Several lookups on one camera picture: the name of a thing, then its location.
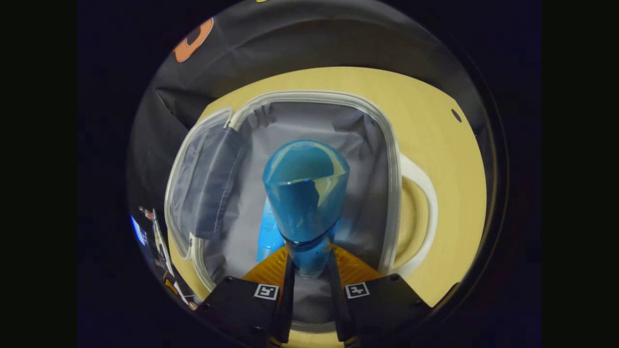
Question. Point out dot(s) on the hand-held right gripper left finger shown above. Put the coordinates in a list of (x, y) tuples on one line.
[(287, 299)]

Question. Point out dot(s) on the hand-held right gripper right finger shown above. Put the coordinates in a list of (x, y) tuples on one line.
[(337, 304)]

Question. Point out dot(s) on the teal cylindrical bottle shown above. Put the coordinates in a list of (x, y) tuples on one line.
[(268, 237)]

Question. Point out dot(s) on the teal tapered bottle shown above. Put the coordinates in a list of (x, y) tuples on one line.
[(304, 203)]

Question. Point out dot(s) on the white suitcase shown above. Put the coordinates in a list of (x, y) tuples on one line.
[(367, 193)]

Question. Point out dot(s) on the black backdrop cloth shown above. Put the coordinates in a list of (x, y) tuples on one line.
[(290, 43)]

